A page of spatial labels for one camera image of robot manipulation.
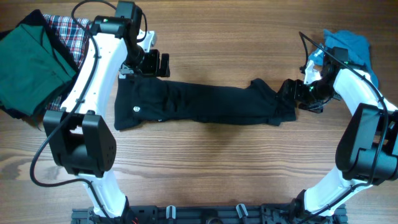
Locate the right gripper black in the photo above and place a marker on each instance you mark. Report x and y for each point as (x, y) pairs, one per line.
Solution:
(286, 88)

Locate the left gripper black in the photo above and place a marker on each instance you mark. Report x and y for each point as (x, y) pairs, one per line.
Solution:
(152, 68)

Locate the black shirt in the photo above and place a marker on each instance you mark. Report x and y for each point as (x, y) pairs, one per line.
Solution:
(152, 99)

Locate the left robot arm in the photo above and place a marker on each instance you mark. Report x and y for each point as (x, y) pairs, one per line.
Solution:
(119, 46)

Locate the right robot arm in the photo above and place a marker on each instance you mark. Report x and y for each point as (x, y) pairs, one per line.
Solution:
(366, 155)

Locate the blue denim cloth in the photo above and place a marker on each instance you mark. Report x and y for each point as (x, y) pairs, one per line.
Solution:
(358, 50)

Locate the plaid red blue shirt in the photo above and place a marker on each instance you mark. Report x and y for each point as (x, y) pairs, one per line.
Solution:
(70, 35)

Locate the green folded cloth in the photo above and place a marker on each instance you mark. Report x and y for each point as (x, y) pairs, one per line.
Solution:
(28, 68)

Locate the black folded garment under green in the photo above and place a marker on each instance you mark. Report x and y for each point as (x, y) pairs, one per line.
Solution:
(31, 18)

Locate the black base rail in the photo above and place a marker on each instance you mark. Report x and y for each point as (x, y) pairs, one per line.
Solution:
(266, 213)

